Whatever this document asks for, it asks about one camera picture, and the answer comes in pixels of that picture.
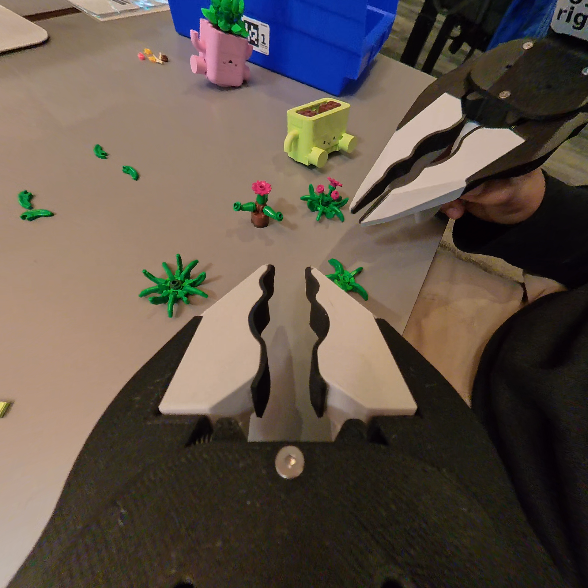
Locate green brick plant pink flowers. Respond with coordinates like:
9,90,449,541
300,177,347,223

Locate person's right hand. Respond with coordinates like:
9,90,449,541
441,170,547,226

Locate lime green brick planter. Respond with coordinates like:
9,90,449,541
283,98,358,167

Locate green spiky brick plant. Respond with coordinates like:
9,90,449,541
139,254,208,319

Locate person's right forearm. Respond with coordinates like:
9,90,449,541
452,170,588,290

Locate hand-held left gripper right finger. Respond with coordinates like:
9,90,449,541
305,266,419,429

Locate pink brick planter with plant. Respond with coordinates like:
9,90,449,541
190,0,253,88

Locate blue storage bin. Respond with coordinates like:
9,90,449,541
487,0,559,51
168,0,399,97

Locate white book stand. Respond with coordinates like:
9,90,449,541
0,5,49,55

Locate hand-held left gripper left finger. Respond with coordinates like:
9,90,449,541
158,264,276,432

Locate brick cactus with pink flower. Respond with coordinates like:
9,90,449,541
233,180,284,229

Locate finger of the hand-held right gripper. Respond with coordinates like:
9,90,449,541
359,128,526,227
349,92,468,216

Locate person's beige trousers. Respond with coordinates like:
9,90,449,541
402,250,570,407

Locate clear plastic bag with leaflet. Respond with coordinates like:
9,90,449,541
69,0,171,21

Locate person's black jacket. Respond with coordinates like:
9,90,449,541
471,285,588,588

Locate cluster of green leaf pieces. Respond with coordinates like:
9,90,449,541
17,144,140,222

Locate white label tag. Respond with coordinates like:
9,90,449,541
241,16,271,57

